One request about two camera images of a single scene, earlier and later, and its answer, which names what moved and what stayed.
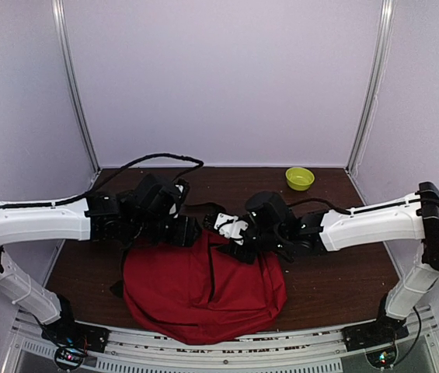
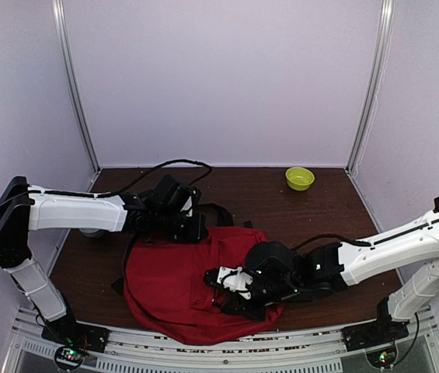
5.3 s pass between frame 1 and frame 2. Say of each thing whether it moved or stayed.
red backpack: stayed
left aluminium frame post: stayed
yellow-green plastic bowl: stayed
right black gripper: moved
